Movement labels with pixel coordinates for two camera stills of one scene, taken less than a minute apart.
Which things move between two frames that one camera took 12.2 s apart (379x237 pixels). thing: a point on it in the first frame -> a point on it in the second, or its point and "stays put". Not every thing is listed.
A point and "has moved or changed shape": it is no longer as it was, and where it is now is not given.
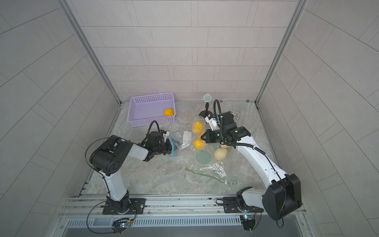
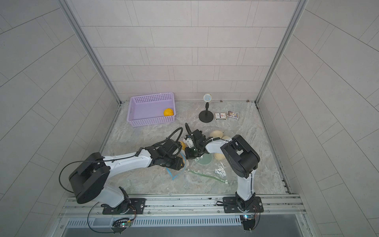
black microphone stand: (204, 113) stays put
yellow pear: (168, 112) stays put
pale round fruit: (220, 153) stays put
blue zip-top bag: (189, 141) has moved or changed shape
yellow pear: (197, 127) -> (183, 145)
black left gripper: (169, 147) -> (178, 165)
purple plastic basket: (144, 109) stays put
